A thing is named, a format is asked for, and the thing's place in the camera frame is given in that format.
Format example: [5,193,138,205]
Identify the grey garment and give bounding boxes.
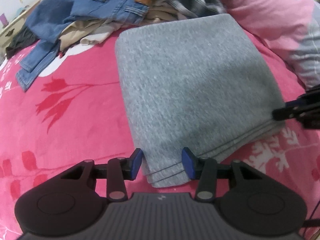
[115,14,284,188]

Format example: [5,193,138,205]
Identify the cream bedside cabinet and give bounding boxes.
[1,0,41,50]

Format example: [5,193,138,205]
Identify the pink grey pillow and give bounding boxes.
[221,0,319,89]

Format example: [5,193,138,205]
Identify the beige clothes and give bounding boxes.
[59,0,187,51]

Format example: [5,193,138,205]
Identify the dark garment at bedside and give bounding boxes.
[5,24,39,60]

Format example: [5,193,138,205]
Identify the blue denim jeans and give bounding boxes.
[16,0,149,91]

